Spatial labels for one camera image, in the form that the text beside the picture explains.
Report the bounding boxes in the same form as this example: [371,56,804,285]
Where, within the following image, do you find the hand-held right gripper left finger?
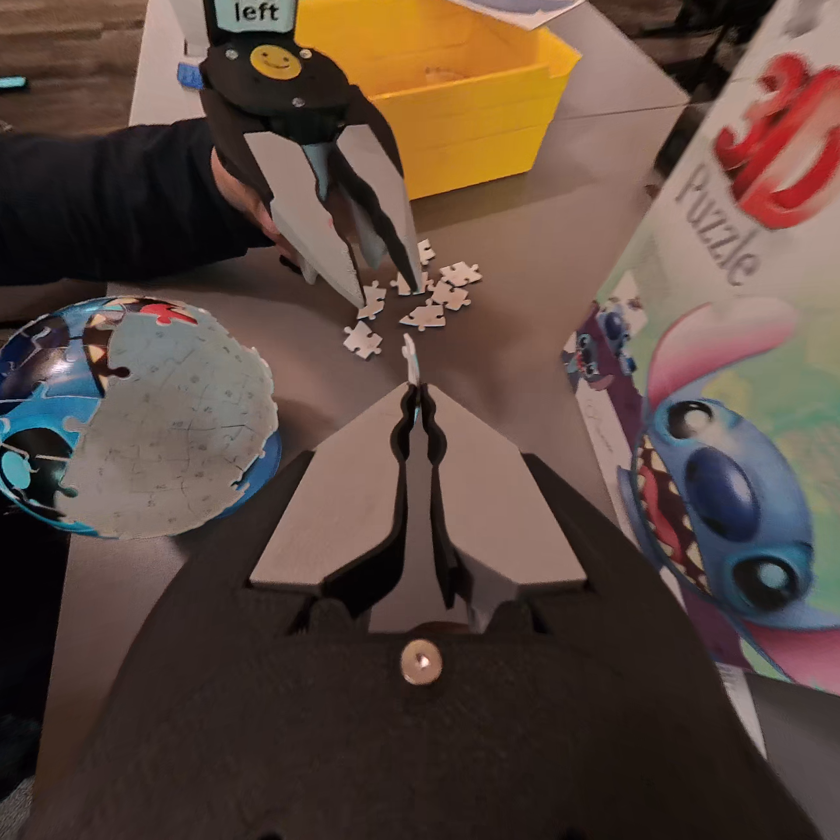
[248,384,418,619]

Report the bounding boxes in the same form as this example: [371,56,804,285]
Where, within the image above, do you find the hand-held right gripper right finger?
[420,385,588,632]

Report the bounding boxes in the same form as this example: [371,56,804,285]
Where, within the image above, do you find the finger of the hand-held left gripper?
[340,123,423,294]
[248,133,367,309]

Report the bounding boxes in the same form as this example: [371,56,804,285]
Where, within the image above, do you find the yellow plastic bin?
[292,0,583,201]

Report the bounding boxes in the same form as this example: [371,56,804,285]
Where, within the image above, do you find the blue cartoon puzzle ball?
[0,295,280,540]

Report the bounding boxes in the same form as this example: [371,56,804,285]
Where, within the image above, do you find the person's left forearm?
[0,118,277,287]

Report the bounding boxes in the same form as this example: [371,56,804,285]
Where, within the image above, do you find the pile of white puzzle pieces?
[343,238,484,361]

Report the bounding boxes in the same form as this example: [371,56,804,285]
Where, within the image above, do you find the colourful cartoon puzzle box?
[561,0,840,697]

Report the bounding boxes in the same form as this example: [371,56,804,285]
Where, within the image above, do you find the person's left hand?
[210,147,298,263]

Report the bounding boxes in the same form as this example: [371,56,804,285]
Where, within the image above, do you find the white card with blue shapes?
[453,0,586,30]

